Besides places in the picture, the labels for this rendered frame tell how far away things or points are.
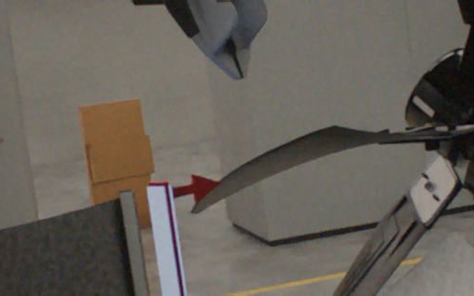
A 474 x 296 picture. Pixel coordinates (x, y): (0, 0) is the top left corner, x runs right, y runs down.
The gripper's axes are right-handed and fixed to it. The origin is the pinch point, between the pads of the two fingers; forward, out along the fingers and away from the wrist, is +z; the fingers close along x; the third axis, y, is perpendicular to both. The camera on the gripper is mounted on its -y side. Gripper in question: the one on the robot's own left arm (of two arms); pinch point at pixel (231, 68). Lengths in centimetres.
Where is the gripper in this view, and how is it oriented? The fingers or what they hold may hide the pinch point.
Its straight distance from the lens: 87.9
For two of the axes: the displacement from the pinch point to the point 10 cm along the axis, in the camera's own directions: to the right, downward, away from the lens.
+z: 3.3, 9.3, -1.6
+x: 7.7, -1.7, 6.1
